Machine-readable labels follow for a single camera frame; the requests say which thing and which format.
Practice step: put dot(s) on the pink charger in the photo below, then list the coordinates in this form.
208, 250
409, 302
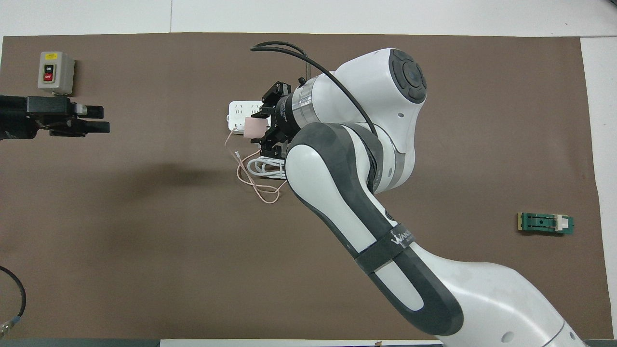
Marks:
254, 129

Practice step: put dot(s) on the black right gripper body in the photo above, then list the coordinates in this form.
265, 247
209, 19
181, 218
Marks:
287, 115

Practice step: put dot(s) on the brown table mat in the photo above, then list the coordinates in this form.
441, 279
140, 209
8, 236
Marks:
144, 270

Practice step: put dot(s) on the green circuit board module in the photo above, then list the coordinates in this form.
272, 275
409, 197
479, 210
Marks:
540, 223

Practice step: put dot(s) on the grey on-off switch box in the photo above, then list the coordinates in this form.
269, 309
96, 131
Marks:
55, 72

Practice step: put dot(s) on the white power strip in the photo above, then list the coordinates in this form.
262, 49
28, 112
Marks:
238, 113

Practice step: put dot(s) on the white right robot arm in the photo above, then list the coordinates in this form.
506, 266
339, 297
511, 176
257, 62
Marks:
376, 96

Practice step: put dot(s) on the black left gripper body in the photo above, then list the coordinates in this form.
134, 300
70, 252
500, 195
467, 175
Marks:
29, 118

